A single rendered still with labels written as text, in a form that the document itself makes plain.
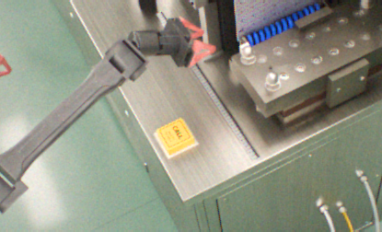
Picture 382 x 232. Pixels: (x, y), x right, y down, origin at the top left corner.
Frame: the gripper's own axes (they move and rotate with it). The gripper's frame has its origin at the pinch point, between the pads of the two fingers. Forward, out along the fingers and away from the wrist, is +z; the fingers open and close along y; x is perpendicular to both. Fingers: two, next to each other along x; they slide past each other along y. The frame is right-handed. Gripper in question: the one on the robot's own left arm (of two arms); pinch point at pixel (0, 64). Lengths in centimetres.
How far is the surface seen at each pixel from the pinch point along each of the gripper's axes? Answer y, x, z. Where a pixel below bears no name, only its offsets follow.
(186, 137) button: -44.2, -8.1, 18.7
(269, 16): -45, -43, 23
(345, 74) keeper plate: -67, -40, 26
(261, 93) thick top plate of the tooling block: -56, -26, 17
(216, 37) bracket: -33, -33, 28
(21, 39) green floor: 96, 9, 115
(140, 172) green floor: 6, 25, 106
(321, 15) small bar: -54, -50, 28
